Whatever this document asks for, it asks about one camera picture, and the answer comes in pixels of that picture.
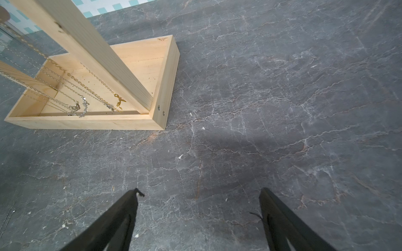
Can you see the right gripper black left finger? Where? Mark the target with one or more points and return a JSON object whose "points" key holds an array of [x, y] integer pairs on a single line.
{"points": [[113, 230]]}

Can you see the wooden jewelry display stand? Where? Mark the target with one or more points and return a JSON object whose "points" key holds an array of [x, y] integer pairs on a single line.
{"points": [[76, 80]]}

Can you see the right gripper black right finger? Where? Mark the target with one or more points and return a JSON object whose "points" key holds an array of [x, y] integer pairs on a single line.
{"points": [[284, 229]]}

